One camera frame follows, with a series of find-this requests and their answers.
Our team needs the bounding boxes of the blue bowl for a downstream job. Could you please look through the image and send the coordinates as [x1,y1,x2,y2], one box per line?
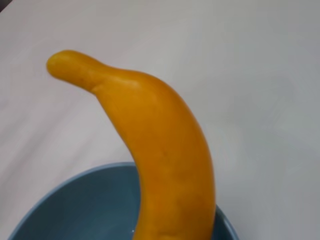
[6,161,240,240]

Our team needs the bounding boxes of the yellow banana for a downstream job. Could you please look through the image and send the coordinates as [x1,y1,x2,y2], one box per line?
[46,49,217,240]

